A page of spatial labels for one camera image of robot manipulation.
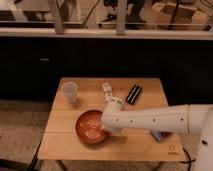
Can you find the orange ceramic bowl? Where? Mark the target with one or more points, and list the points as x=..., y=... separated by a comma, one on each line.
x=88, y=127

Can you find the translucent plastic cup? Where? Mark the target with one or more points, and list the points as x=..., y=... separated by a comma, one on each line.
x=69, y=91

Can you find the cardboard boxes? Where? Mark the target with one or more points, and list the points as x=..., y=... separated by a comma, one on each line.
x=180, y=17

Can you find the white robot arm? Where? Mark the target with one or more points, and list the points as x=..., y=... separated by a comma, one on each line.
x=188, y=119

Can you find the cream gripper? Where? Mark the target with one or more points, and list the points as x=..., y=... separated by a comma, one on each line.
x=118, y=133

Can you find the wooden table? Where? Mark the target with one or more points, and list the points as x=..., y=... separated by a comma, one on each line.
x=60, y=141

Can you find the blue and red object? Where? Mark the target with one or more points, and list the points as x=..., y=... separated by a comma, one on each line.
x=159, y=136

